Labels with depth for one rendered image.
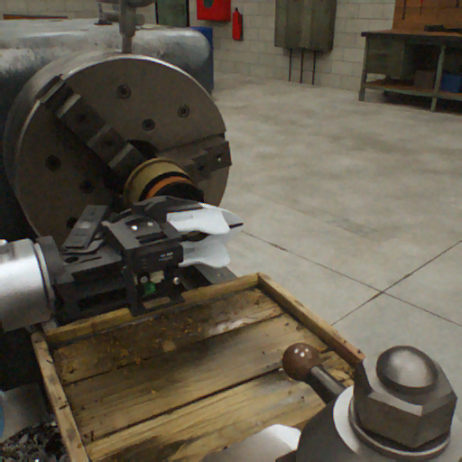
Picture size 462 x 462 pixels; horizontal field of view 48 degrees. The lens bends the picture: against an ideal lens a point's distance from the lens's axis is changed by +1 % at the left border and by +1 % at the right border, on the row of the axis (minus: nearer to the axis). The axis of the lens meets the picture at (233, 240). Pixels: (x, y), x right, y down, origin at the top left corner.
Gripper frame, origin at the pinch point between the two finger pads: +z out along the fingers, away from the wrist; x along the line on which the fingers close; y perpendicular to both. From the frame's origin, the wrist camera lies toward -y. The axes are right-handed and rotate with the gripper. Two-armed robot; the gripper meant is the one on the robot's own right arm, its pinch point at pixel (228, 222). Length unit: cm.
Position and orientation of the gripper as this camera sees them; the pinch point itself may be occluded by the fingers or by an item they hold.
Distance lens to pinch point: 56.5
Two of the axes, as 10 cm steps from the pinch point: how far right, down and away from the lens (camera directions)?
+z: 8.8, -2.2, 4.3
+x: 0.0, -8.9, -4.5
